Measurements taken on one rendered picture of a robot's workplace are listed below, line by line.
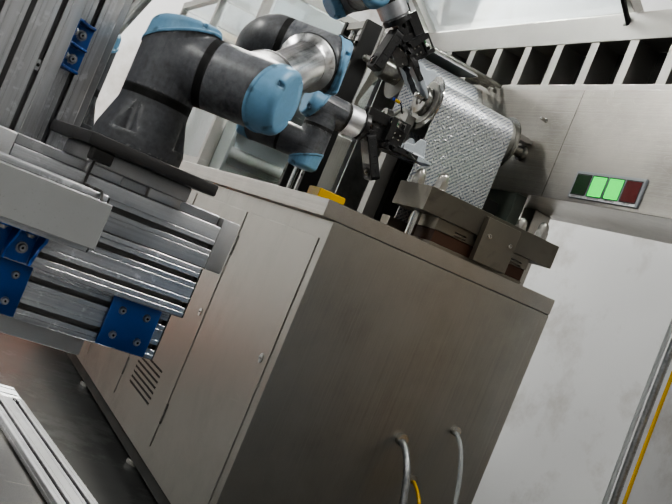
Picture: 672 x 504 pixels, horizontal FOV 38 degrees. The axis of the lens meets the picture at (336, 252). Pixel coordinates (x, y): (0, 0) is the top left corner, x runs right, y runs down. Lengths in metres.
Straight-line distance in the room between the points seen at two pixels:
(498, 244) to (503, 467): 1.73
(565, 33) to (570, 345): 1.45
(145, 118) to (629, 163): 1.23
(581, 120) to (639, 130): 0.23
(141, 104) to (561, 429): 2.57
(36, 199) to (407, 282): 1.05
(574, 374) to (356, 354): 1.75
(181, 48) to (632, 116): 1.23
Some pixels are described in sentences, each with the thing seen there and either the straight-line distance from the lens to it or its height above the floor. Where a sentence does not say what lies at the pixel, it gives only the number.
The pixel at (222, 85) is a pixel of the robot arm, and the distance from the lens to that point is 1.55.
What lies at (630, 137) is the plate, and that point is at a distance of 2.41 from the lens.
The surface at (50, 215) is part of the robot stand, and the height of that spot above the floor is 0.68.
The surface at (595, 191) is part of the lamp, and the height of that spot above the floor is 1.17.
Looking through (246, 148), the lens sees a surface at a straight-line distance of 3.38.
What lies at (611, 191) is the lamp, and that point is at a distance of 2.36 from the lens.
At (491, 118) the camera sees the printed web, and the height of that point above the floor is 1.28.
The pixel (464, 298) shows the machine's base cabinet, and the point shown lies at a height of 0.82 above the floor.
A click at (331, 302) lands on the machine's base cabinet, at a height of 0.69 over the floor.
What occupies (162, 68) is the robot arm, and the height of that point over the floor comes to 0.95.
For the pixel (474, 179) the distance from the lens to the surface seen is 2.56.
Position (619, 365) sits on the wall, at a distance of 3.70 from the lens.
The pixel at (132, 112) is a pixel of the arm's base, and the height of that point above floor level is 0.87.
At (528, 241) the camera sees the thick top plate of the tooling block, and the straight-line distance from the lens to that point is 2.43.
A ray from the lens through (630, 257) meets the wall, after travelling 3.82.
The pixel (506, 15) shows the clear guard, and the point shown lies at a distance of 3.14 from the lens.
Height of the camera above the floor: 0.77
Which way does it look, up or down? 1 degrees up
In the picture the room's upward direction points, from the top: 23 degrees clockwise
